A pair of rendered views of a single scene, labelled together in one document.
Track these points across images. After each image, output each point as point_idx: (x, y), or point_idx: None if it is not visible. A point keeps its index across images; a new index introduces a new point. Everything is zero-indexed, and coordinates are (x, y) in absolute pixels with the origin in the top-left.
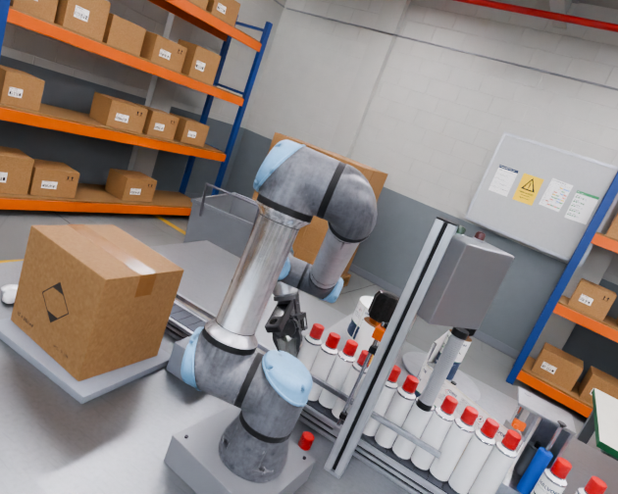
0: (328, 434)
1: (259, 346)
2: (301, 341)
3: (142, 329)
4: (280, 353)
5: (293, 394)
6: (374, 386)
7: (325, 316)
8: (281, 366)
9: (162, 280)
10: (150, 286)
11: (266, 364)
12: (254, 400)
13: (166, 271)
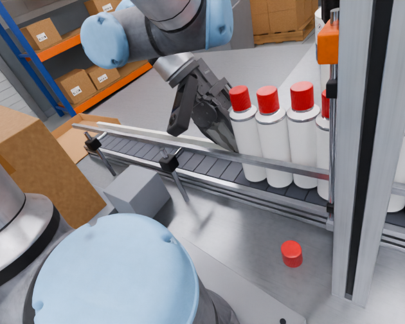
0: (324, 224)
1: (190, 150)
2: None
3: (53, 202)
4: (91, 231)
5: None
6: (370, 181)
7: (290, 57)
8: (72, 283)
9: (15, 148)
10: (2, 164)
11: (32, 298)
12: None
13: (9, 137)
